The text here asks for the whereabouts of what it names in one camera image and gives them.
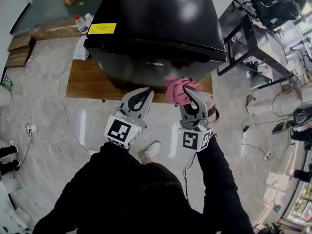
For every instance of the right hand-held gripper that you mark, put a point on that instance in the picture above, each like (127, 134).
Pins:
(192, 138)

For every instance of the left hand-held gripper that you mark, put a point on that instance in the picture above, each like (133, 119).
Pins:
(122, 130)

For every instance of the pink cloth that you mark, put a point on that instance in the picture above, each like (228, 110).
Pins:
(179, 91)

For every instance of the black mini fridge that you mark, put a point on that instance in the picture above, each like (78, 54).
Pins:
(158, 13)

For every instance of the person's right forearm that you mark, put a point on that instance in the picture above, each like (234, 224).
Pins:
(214, 169)

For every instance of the person's left forearm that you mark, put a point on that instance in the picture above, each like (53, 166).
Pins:
(112, 160)

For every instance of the person's right hand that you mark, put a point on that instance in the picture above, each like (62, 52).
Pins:
(210, 106)

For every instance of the person's right shoe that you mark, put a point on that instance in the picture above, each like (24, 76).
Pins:
(151, 151)

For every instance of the black power adapter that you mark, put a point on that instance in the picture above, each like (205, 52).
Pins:
(245, 128)

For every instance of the wooden platform board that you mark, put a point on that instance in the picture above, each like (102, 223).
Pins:
(83, 82)

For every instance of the white power strip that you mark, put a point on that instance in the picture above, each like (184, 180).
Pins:
(31, 128)
(92, 152)
(267, 155)

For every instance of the white green wipes packet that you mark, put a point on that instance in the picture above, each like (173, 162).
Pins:
(80, 49)

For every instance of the red-labelled white bottle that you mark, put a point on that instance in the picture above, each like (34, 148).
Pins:
(237, 36)

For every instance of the black round device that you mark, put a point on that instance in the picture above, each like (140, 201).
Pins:
(281, 128)

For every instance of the red-capped clear plastic bottle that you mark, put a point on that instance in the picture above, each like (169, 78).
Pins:
(81, 25)

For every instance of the white-capped clear plastic bottle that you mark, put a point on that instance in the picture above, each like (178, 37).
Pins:
(89, 19)

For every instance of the black metal table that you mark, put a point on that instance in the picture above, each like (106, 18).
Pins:
(263, 47)

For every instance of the person's black clothed torso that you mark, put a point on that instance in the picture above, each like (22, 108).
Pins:
(122, 199)

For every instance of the worn wooden ledge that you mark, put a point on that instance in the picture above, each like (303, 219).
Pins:
(56, 29)

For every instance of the black grey backpack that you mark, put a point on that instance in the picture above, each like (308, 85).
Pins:
(302, 117)

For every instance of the small pink packet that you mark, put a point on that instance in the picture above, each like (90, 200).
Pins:
(29, 62)

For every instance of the wooden steps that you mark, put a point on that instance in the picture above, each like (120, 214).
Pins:
(19, 52)

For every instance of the black office chair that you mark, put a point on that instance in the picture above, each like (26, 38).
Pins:
(275, 11)

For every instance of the green can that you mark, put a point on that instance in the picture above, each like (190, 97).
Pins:
(7, 82)

